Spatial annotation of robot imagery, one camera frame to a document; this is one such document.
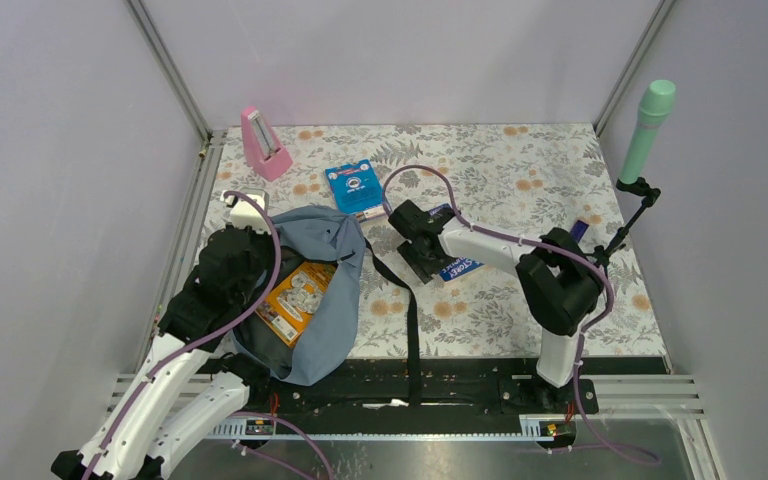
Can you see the black tripod stand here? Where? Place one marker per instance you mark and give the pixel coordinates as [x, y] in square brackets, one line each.
[649, 196]

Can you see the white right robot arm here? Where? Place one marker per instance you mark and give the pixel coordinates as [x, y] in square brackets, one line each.
[561, 286]

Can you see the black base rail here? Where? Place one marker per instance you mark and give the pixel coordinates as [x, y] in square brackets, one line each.
[376, 397]

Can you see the blue treehouse book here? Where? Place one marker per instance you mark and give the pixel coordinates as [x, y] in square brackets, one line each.
[456, 267]

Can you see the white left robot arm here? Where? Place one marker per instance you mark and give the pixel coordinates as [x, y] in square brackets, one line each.
[143, 438]

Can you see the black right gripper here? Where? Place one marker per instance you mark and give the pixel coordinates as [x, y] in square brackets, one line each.
[423, 269]

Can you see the purple toy brick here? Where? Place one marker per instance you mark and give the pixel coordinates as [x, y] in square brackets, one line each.
[579, 229]

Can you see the orange book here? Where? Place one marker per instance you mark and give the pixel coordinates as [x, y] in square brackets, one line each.
[291, 305]

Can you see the blue student backpack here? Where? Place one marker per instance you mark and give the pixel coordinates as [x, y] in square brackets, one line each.
[316, 234]

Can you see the pink metronome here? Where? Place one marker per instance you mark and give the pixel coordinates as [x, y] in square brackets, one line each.
[263, 151]

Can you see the floral tablecloth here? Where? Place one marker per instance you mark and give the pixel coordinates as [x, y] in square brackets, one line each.
[523, 179]

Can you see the blue round package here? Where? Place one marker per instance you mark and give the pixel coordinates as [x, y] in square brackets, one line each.
[357, 190]

